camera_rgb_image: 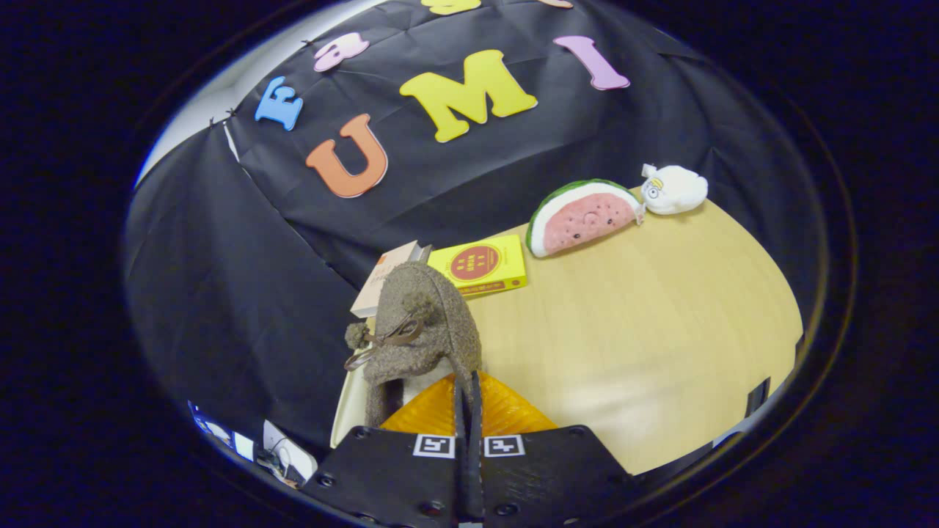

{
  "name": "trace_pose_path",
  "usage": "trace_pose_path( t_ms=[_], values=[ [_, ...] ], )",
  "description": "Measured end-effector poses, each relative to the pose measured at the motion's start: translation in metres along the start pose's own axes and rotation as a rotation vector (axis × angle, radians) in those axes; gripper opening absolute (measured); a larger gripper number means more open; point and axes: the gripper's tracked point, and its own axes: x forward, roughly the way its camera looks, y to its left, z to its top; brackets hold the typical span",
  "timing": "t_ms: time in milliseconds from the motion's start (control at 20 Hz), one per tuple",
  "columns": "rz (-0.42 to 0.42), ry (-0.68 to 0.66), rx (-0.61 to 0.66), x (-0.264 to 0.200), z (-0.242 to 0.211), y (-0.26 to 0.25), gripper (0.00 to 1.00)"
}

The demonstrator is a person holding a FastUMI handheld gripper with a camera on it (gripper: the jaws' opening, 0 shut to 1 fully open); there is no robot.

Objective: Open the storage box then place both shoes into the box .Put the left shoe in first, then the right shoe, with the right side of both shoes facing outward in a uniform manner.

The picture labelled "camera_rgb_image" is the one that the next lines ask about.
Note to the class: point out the beige cover book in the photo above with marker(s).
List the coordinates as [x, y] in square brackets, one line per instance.
[378, 282]

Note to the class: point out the watermelon slice plush toy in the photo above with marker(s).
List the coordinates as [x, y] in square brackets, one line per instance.
[587, 220]

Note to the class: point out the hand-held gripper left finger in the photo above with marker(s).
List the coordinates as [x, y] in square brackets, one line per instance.
[389, 477]

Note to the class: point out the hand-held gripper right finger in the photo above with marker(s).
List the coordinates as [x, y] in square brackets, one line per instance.
[550, 477]

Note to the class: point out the white plush toy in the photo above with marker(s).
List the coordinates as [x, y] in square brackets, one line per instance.
[678, 189]

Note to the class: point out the yellow book with red circle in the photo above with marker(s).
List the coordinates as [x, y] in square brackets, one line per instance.
[477, 265]

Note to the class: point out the computer screen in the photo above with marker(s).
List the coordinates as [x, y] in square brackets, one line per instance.
[220, 433]

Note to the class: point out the cream plastic storage box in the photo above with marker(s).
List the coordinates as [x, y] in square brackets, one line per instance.
[348, 418]

